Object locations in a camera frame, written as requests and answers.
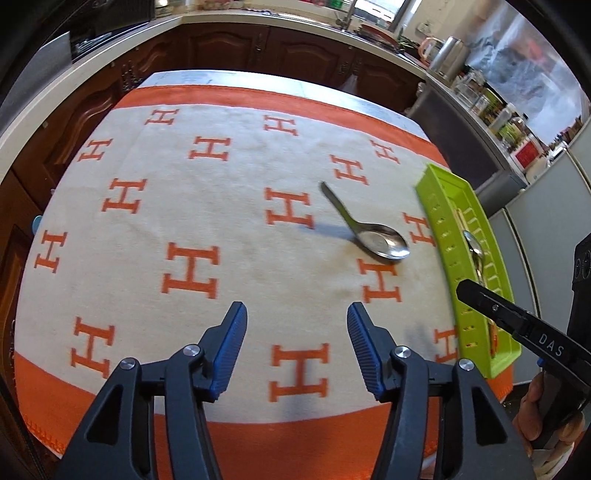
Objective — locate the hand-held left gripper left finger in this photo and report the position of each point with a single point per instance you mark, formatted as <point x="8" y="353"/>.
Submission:
<point x="226" y="355"/>

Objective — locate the red label jar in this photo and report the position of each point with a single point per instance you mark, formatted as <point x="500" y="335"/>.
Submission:
<point x="526" y="154"/>

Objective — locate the window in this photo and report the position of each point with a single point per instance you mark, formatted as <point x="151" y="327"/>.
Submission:
<point x="383" y="9"/>

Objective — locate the green plastic tray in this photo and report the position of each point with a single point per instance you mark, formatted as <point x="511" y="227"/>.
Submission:
<point x="443" y="221"/>

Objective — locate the orange white printed blanket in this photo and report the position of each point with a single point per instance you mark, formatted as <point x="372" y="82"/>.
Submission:
<point x="231" y="230"/>

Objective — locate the gas stove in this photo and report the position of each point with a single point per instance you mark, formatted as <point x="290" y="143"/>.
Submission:
<point x="92" y="46"/>

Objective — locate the red pan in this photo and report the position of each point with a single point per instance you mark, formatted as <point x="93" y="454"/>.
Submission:
<point x="376" y="33"/>

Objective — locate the silver refrigerator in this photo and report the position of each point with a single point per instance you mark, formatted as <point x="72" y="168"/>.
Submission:
<point x="545" y="221"/>

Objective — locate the metal soup spoon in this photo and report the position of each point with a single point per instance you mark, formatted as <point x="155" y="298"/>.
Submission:
<point x="383" y="242"/>

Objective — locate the person's right hand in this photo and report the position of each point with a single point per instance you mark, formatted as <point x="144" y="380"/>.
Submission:
<point x="526" y="415"/>

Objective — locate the glass pitcher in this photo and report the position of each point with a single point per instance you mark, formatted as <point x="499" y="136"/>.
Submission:
<point x="466" y="85"/>

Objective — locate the steel splash panel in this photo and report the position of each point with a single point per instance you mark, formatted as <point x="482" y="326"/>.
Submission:
<point x="37" y="78"/>

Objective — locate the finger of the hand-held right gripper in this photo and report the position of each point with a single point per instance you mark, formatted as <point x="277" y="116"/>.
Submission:
<point x="489" y="304"/>

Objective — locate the green label bottle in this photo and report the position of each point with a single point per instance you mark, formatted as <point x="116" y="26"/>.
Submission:
<point x="512" y="131"/>

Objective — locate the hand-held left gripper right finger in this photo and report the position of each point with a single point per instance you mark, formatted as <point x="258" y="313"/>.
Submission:
<point x="367" y="355"/>

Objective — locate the large metal spoon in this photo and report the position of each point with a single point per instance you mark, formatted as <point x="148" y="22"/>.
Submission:
<point x="473" y="243"/>

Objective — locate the chrome faucet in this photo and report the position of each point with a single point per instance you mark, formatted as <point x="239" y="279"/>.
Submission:
<point x="347" y="16"/>

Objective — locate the steel electric kettle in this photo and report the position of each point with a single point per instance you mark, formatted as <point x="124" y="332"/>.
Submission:
<point x="448" y="55"/>

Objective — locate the white plastic bottle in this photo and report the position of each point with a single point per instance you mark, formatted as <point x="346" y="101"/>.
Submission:
<point x="501" y="117"/>

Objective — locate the clear plastic bag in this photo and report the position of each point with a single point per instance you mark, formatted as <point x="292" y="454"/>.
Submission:
<point x="351" y="85"/>

